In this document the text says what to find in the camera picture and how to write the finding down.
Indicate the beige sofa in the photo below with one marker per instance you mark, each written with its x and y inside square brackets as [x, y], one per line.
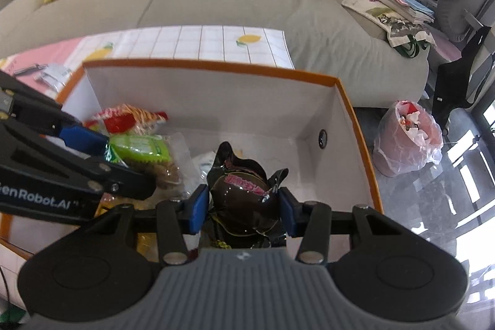
[232, 1]

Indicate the silver foil sachet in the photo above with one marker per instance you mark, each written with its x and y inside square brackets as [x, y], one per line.
[29, 69]

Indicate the crinkled clear packet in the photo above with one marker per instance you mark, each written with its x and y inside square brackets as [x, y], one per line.
[189, 163]

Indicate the green label cookie packet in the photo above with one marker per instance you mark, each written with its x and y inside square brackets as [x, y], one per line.
[139, 148]

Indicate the stack of books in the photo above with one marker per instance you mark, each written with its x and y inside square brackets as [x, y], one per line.
[406, 3]

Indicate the floral cloth bag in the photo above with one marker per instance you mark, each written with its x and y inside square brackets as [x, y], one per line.
[363, 5]

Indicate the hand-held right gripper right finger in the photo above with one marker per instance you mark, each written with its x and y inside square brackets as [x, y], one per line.
[288, 214]

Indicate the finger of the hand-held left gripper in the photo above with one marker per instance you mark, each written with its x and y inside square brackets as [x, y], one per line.
[123, 181]
[83, 137]

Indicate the white foil sachet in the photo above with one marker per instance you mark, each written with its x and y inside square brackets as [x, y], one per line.
[54, 76]

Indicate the lemon print grid tablecloth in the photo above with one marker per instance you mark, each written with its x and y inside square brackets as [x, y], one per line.
[216, 44]

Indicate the grey office chair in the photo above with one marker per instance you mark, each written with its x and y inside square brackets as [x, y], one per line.
[464, 5]

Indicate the trash bin with pink bag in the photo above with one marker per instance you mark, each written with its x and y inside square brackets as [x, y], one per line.
[406, 144]

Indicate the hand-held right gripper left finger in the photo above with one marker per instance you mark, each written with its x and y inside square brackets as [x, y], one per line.
[197, 208]

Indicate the dark brown snack packet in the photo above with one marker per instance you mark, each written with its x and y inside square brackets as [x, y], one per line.
[241, 194]

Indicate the yellow waffle snack packet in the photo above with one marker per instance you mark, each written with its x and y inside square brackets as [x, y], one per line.
[146, 242]

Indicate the red orange striped snack packet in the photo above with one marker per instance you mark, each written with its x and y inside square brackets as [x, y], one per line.
[127, 117]

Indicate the black cloth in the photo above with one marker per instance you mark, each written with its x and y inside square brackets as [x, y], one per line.
[464, 71]

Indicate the white storage box orange rim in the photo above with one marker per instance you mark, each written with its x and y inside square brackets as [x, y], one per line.
[232, 102]

